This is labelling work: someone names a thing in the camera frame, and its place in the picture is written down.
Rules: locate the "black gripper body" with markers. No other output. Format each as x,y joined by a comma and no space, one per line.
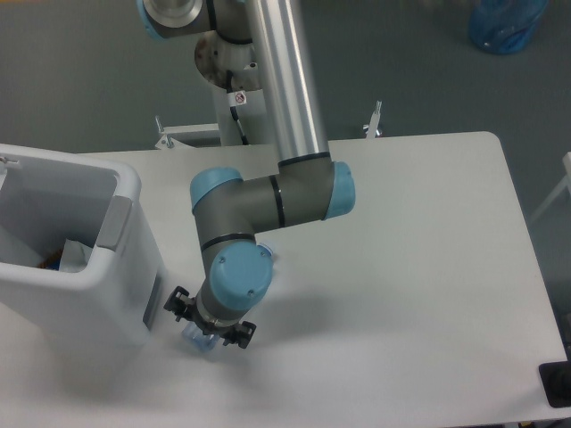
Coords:
209,325

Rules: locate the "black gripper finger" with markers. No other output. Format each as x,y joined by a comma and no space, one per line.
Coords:
181,304
239,334

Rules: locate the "clear plastic water bottle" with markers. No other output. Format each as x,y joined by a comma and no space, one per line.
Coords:
238,279

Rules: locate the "white plastic wrapper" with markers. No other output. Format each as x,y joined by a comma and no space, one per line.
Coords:
75,257

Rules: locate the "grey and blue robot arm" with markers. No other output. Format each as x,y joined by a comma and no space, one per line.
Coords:
309,185

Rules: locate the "blue item inside trash can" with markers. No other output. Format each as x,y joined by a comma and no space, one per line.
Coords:
52,262

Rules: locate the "white plastic trash can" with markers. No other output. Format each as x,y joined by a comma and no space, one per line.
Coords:
50,197

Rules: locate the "black device at table edge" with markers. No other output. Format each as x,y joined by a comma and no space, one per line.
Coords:
555,378

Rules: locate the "white pedestal foot bracket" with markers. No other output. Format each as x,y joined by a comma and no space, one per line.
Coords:
198,136

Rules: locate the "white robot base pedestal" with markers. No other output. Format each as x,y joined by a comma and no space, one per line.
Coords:
232,74

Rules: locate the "white frame at right edge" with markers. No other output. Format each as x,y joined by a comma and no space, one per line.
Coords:
563,186

